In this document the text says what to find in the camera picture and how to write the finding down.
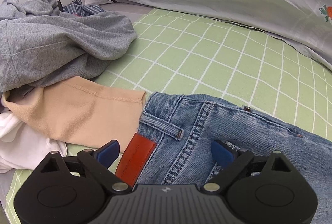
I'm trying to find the beige garment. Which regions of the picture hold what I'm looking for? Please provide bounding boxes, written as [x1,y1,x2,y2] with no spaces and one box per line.
[2,77,147,149]

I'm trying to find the blue denim jeans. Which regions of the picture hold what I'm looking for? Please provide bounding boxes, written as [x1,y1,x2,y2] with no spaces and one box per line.
[115,92,332,224]

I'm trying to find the blue plaid shirt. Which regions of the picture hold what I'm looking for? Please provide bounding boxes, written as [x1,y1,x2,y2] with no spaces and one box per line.
[62,0,106,17]

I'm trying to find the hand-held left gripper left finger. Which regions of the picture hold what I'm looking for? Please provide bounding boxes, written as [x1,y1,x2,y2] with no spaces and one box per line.
[35,139,132,193]

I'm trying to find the grey sweatshirt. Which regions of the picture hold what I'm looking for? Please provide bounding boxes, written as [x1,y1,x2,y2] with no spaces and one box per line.
[0,0,137,93]

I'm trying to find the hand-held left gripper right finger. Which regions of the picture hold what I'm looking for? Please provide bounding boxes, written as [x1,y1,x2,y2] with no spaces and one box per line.
[201,139,297,193]

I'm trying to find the green checked bed sheet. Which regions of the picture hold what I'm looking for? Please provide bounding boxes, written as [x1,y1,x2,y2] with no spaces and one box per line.
[5,7,332,224]

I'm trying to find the white garment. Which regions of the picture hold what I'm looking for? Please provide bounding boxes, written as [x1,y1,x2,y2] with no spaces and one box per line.
[0,97,68,175]

